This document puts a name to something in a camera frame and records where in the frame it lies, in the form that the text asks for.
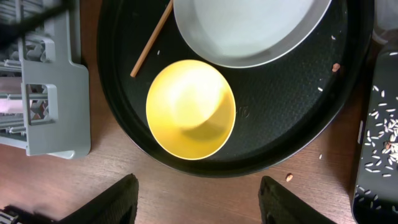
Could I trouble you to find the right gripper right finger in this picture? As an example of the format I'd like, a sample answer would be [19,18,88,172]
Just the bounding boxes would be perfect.
[258,176,334,224]

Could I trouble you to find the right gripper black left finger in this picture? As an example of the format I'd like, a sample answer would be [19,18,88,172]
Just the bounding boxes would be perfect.
[1,174,139,224]

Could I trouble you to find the yellow bowl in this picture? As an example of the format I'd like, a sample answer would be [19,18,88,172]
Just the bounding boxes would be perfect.
[146,60,236,161]

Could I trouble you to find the food scraps with rice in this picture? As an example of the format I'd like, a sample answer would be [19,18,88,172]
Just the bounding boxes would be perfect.
[357,51,398,212]

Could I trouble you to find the pink plastic cup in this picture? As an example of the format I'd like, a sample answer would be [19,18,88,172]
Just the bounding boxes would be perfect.
[1,77,24,113]

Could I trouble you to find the grey ceramic plate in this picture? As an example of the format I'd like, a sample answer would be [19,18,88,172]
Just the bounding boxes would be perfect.
[174,0,331,68]

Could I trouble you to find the wooden chopstick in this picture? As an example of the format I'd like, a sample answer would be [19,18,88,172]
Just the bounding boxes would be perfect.
[130,0,174,77]

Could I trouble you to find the grey plastic dishwasher rack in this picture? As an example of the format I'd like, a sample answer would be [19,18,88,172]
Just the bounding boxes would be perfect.
[1,1,91,159]

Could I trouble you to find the round black tray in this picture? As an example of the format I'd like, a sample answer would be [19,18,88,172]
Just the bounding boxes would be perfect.
[97,0,374,177]

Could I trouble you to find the black rectangular bin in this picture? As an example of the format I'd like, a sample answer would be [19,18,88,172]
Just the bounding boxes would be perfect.
[351,46,398,224]

